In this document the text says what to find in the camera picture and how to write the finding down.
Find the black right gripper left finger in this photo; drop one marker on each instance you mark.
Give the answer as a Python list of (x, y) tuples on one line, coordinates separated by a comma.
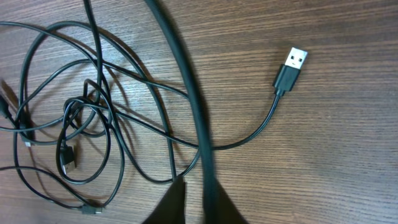
[(171, 208)]

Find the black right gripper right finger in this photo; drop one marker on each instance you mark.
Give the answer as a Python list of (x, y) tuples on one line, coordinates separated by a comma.
[(227, 213)]

